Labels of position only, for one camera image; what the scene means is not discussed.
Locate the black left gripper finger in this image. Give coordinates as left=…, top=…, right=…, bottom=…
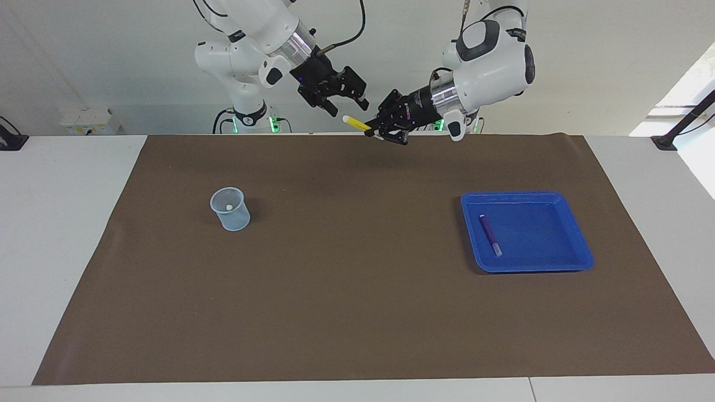
left=369, top=124, right=409, bottom=146
left=375, top=89, right=408, bottom=125

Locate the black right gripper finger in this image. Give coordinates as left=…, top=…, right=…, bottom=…
left=302, top=89, right=339, bottom=117
left=338, top=66, right=369, bottom=111

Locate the purple pen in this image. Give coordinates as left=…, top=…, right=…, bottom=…
left=479, top=214, right=503, bottom=257

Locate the clear plastic cup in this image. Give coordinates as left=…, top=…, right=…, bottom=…
left=210, top=187, right=251, bottom=232

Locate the blue plastic tray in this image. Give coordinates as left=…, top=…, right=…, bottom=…
left=460, top=191, right=594, bottom=274

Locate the brown table mat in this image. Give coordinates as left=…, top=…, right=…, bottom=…
left=32, top=134, right=715, bottom=386

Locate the white socket box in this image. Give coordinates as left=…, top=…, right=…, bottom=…
left=59, top=109, right=121, bottom=136

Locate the black stand with pole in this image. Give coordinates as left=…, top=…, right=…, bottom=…
left=651, top=89, right=715, bottom=151

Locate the bright window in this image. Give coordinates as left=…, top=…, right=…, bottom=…
left=630, top=44, right=715, bottom=137

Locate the black table clamp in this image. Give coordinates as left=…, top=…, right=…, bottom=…
left=0, top=116, right=30, bottom=151

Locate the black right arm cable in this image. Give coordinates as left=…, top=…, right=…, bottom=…
left=316, top=0, right=366, bottom=56

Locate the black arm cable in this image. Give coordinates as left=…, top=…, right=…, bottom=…
left=429, top=0, right=528, bottom=79
left=316, top=0, right=366, bottom=56

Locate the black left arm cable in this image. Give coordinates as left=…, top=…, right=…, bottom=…
left=429, top=0, right=528, bottom=79

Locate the black base cable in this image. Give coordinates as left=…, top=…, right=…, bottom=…
left=212, top=109, right=235, bottom=135

